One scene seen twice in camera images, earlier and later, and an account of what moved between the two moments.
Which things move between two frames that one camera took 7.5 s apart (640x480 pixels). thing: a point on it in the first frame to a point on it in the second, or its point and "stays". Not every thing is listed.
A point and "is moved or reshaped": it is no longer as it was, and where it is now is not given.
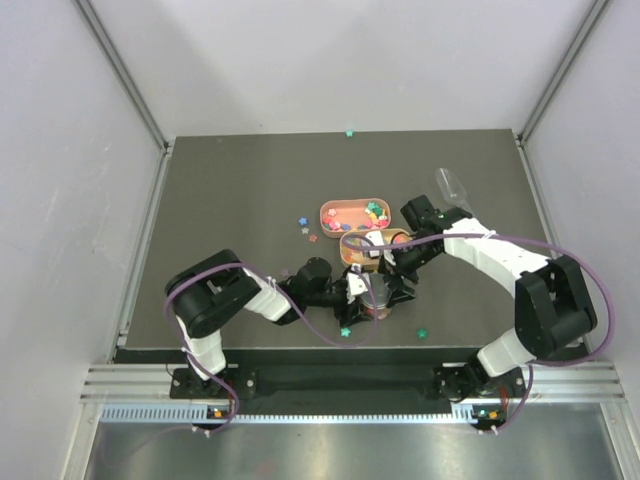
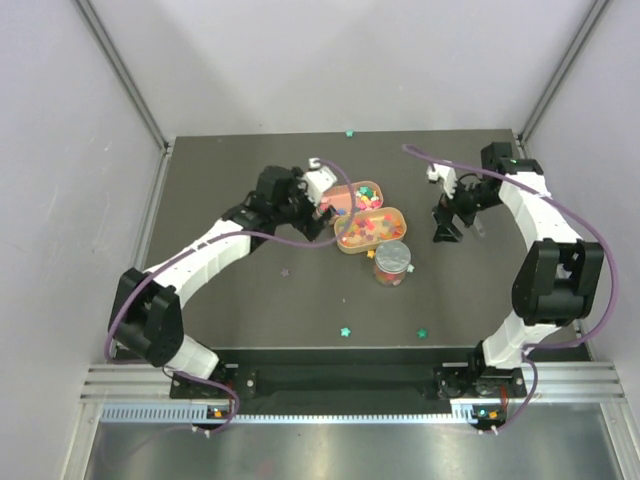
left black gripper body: [345, 304] to [308, 215]
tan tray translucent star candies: [359, 258] to [363, 231]
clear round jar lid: [381, 292] is moved or reshaped
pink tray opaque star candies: [337, 216] to [368, 195]
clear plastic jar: [381, 302] is moved or reshaped
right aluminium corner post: [592, 18] stays
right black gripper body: [409, 259] to [465, 202]
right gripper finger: [399, 291] to [446, 231]
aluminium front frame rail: [546, 381] stays
